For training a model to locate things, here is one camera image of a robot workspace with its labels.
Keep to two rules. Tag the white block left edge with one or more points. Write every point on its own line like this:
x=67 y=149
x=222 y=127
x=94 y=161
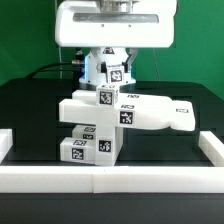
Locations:
x=6 y=142

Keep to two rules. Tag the white chair back frame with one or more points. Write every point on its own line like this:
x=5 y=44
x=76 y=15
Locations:
x=136 y=111

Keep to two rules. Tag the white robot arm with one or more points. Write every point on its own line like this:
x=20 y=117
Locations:
x=113 y=56

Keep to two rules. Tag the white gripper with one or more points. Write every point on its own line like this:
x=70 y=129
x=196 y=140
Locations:
x=90 y=23

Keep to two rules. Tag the white tagged cube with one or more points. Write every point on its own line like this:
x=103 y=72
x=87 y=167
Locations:
x=107 y=95

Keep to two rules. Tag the white obstacle wall bar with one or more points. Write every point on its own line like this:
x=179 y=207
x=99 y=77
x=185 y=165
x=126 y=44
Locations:
x=212 y=147

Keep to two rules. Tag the white front rail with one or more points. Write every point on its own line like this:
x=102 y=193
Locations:
x=85 y=179

